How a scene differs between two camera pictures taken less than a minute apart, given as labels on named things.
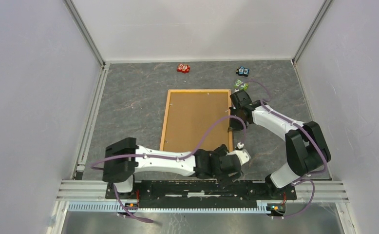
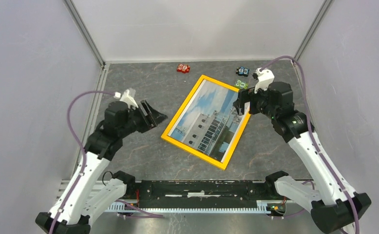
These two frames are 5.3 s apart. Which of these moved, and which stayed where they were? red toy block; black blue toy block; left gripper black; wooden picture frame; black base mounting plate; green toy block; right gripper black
Moved: right gripper black; wooden picture frame; left gripper black
Stayed: black base mounting plate; black blue toy block; red toy block; green toy block
